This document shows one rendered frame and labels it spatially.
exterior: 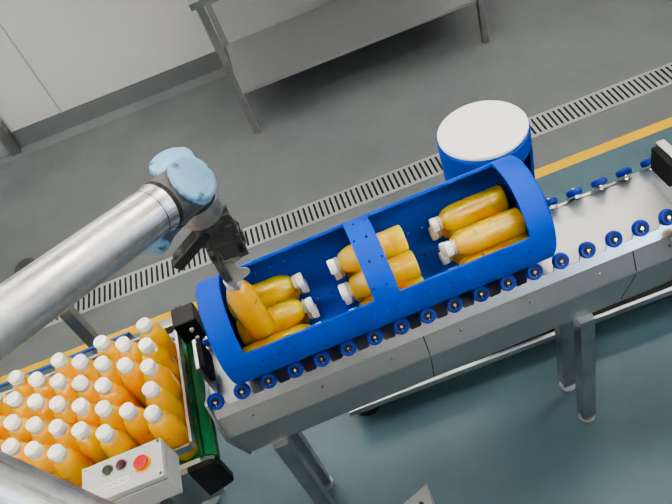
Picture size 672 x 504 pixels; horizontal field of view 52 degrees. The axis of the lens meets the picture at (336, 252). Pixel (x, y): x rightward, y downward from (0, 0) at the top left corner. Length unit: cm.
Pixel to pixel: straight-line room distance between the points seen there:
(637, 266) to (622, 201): 19
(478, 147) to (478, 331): 57
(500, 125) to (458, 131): 13
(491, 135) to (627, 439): 119
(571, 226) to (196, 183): 116
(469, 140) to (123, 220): 130
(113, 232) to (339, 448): 186
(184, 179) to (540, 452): 185
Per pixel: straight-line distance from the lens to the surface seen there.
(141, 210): 115
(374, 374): 190
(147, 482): 170
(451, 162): 215
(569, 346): 254
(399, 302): 170
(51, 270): 107
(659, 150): 202
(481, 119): 224
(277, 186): 390
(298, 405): 192
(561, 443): 270
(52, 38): 499
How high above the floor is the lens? 243
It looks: 45 degrees down
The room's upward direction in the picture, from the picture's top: 23 degrees counter-clockwise
